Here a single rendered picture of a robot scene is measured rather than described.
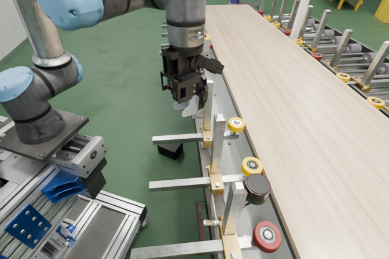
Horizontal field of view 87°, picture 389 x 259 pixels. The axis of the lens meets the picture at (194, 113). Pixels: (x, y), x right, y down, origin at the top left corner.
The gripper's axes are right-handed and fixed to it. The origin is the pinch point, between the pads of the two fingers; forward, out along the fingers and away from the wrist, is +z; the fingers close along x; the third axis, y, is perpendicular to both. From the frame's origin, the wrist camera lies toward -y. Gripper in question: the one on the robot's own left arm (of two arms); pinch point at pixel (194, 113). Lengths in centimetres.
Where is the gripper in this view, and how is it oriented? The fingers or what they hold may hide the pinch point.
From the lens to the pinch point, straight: 56.5
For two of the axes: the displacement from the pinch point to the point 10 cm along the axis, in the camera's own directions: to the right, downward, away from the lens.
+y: -7.8, 4.0, -4.8
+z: 0.0, 7.7, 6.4
